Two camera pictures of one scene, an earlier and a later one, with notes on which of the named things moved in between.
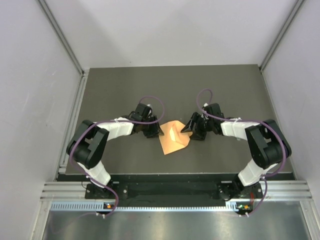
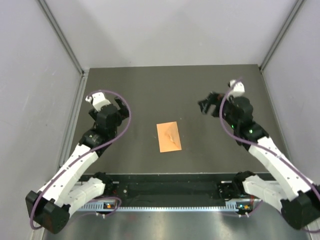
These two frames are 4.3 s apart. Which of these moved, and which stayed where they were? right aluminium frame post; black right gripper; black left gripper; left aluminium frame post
Moved: black left gripper; black right gripper
Stayed: right aluminium frame post; left aluminium frame post
